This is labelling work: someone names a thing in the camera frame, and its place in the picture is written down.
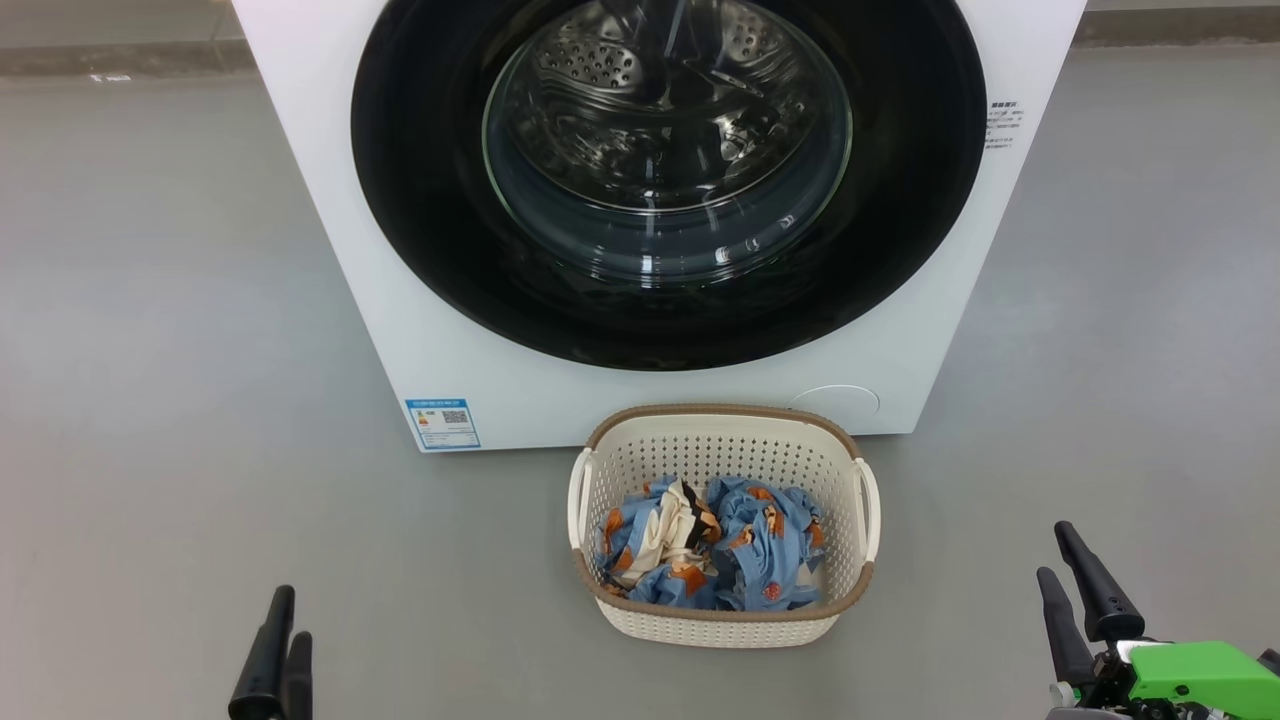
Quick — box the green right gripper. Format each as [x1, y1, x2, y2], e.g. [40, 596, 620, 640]
[1036, 521, 1280, 720]

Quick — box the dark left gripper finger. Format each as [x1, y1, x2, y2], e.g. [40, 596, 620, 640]
[283, 631, 313, 720]
[228, 585, 297, 720]

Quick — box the blue orange-print garment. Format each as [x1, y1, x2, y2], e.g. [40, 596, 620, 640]
[706, 476, 827, 612]

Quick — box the blue and cream printed garment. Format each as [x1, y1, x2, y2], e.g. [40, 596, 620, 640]
[593, 476, 723, 609]

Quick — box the black round glass washer door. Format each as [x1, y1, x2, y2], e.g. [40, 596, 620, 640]
[350, 0, 989, 372]

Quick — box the white front-load washing machine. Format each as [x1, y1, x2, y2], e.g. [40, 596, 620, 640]
[232, 0, 1089, 453]

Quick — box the stainless steel washing machine drum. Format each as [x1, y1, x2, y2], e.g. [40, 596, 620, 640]
[500, 0, 851, 216]

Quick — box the blue energy label sticker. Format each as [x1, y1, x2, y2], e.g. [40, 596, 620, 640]
[404, 398, 482, 453]

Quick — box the round white drain filter cover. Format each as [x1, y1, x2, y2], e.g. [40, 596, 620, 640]
[786, 384, 882, 421]

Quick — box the cream perforated plastic laundry basket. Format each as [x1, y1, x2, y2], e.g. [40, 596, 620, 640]
[567, 404, 882, 649]

